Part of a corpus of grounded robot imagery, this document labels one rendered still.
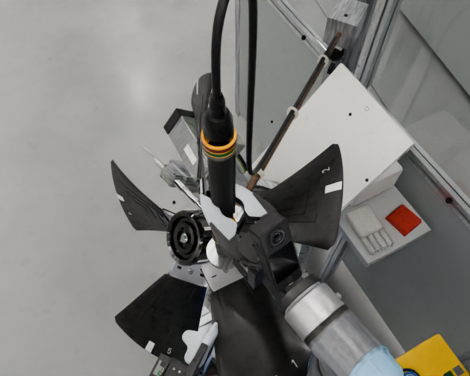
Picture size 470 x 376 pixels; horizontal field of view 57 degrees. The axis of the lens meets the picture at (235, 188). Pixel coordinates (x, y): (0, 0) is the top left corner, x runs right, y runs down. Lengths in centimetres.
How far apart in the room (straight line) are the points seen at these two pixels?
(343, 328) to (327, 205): 25
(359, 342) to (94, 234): 195
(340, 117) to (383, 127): 11
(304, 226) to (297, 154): 36
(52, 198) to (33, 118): 62
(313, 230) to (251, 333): 27
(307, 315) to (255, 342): 33
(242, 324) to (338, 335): 35
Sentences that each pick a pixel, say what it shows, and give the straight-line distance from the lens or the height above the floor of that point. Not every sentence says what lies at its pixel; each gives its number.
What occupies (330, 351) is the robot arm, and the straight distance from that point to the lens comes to 59.
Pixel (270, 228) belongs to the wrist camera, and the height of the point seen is 159.
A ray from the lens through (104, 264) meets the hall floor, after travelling 231.
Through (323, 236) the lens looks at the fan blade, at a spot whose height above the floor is 141.
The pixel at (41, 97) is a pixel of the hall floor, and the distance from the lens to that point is 308.
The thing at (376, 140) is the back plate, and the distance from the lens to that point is 99.
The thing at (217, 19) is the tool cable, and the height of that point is 181.
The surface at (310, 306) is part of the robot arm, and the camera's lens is 59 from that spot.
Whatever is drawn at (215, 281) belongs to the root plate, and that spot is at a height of 119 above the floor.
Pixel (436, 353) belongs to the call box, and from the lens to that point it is 110.
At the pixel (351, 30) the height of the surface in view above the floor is 140.
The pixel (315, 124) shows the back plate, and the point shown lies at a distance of 107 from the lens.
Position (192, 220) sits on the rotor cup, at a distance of 91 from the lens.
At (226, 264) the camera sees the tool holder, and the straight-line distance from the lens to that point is 82.
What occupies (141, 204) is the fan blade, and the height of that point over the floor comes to 111.
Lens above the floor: 207
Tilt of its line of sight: 59 degrees down
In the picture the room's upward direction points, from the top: straight up
